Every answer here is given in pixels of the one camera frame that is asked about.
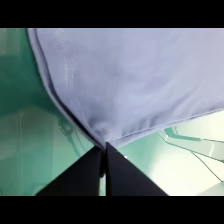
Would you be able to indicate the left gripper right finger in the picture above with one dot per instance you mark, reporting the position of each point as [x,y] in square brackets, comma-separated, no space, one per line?
[128,176]

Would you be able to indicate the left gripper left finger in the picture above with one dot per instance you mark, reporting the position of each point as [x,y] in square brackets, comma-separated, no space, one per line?
[80,176]

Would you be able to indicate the purple T-shirt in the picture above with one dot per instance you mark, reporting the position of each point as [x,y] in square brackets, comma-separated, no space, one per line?
[133,80]

